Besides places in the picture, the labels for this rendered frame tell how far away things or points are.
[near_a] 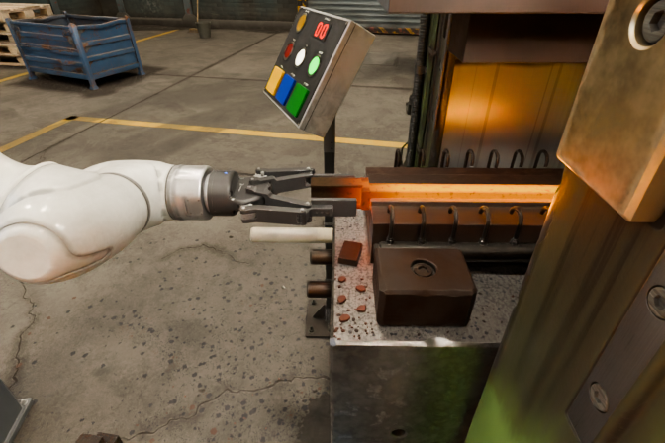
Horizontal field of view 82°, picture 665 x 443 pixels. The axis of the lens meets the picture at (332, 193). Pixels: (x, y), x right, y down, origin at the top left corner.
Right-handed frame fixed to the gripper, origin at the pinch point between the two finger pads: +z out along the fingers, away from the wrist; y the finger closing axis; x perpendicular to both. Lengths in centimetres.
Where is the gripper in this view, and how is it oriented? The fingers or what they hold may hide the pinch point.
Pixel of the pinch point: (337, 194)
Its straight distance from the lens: 61.5
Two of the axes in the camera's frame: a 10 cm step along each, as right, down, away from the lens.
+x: 0.0, -8.5, -5.3
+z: 10.0, 0.1, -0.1
